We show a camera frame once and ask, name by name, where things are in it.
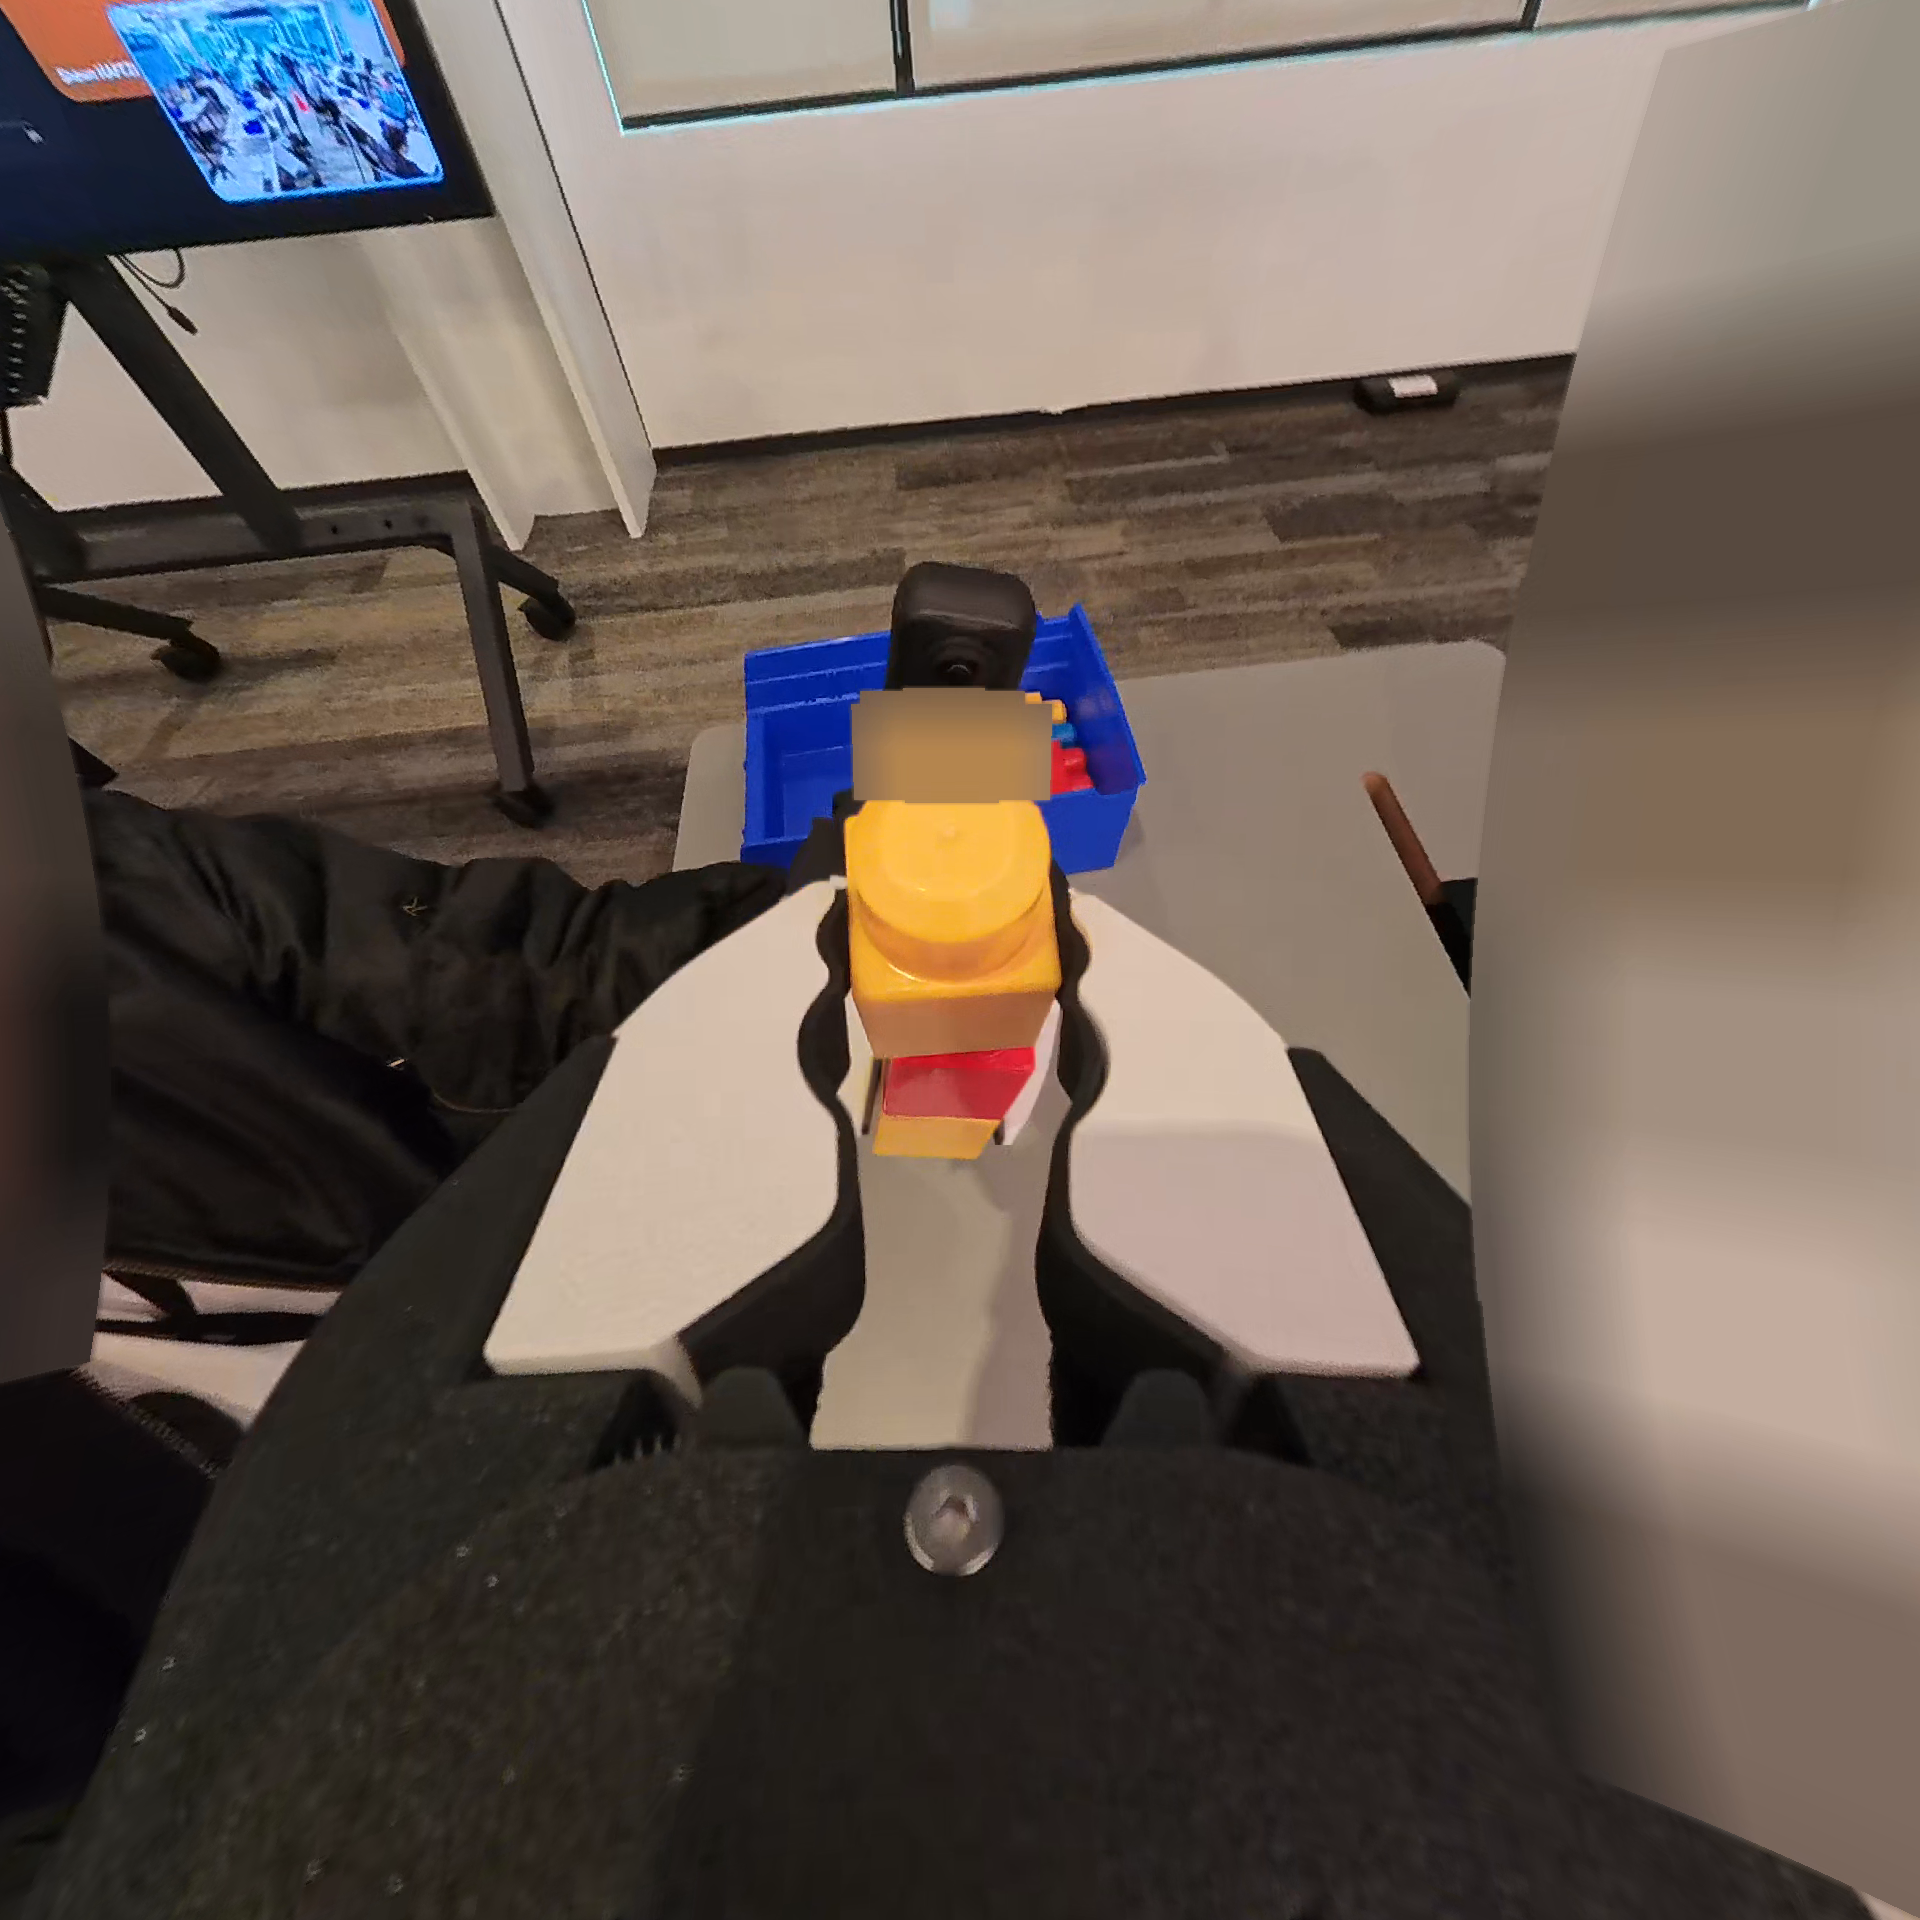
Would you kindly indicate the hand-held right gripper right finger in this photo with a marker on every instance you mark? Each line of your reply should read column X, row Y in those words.
column 1215, row 1200

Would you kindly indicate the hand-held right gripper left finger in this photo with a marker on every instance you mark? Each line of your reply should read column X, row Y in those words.
column 674, row 1184

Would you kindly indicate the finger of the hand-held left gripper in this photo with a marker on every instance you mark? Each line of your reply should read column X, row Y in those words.
column 1037, row 1079
column 863, row 1072

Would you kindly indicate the red plastic block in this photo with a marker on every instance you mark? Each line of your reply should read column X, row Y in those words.
column 961, row 1083

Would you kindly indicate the blue plastic bin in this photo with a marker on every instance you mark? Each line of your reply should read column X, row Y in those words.
column 795, row 781

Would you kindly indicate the pile of red blocks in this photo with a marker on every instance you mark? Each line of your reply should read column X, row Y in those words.
column 1069, row 769

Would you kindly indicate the person's black jacket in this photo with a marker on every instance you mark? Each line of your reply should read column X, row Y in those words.
column 225, row 1049

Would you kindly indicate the person's white garment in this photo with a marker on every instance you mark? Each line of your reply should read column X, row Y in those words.
column 195, row 1365

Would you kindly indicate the small black floor box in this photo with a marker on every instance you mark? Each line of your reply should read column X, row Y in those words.
column 1407, row 391

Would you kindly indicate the large window white blinds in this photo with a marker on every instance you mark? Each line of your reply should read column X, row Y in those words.
column 1201, row 43

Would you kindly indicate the black monitor stand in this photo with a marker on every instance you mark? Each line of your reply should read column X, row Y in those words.
column 270, row 541

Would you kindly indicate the black perforated box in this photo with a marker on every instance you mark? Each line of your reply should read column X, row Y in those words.
column 23, row 330

